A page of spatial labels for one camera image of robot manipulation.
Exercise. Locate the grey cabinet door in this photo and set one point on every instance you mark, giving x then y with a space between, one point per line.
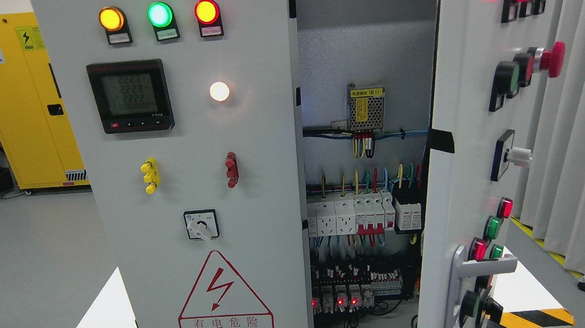
486 107
261 219

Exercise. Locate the red terminal posts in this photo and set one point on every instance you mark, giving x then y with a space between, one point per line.
232 172

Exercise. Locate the white breaker and socket row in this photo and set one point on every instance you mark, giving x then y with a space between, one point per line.
349 214

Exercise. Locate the metal mesh power supply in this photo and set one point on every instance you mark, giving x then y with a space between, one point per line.
365 105

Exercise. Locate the white indicator lamp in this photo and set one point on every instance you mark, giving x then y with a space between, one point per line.
219 91

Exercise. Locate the black white surge protector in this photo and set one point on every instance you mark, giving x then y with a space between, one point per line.
408 210

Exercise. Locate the relay and terminal row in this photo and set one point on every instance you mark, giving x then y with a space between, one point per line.
350 286

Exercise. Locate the yellow terminal posts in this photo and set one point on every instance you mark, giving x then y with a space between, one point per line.
151 176

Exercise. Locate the red electric hazard sticker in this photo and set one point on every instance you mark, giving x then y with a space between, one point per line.
221 298

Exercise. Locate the red indicator lamp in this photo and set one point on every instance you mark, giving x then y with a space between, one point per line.
208 15

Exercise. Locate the black digital power meter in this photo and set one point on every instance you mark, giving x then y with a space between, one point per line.
131 96

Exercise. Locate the green indicator lamp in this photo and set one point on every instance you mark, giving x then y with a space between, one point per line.
162 19

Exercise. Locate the yellow indicator lamp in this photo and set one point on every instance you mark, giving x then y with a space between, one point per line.
114 21

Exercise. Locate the red emergency stop button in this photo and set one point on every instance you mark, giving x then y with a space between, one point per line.
550 60

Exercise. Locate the grey curtain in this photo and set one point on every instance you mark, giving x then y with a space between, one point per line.
554 200

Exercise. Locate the yellow safety cabinet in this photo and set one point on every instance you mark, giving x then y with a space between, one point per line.
34 126

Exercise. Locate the white rotary selector switch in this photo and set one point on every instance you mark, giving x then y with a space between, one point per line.
202 224

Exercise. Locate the silver door handle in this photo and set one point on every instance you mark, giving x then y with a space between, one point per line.
464 306

